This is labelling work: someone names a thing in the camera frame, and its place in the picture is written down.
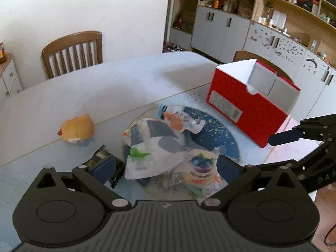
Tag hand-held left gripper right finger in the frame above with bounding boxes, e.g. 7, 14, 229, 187
201, 154, 303, 212

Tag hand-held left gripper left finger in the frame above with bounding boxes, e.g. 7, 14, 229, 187
34, 155, 132, 212

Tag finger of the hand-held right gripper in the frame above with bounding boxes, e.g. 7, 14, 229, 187
268, 114, 336, 146
259, 140, 336, 179

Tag small black packet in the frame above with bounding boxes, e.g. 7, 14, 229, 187
88, 145, 126, 188

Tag orange plush toy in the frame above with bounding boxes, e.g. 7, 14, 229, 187
58, 113, 95, 144

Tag white plastic bag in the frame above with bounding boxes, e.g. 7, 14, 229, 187
123, 118, 190, 180

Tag red cardboard box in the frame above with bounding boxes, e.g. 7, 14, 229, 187
206, 59, 300, 148

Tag white chicken snack packet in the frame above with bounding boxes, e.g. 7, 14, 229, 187
157, 104, 206, 133

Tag white marble desktop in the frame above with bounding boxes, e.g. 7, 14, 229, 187
0, 51, 326, 252

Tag wooden chair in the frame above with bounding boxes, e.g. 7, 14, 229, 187
41, 31, 103, 80
233, 50, 294, 82

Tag glass jar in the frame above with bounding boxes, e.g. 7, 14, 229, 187
263, 3, 274, 19

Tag dark sneakers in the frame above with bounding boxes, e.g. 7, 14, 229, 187
164, 43, 185, 52

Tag white sideboard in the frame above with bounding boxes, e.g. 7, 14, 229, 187
0, 53, 23, 98

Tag black cable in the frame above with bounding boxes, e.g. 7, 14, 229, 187
324, 225, 336, 245

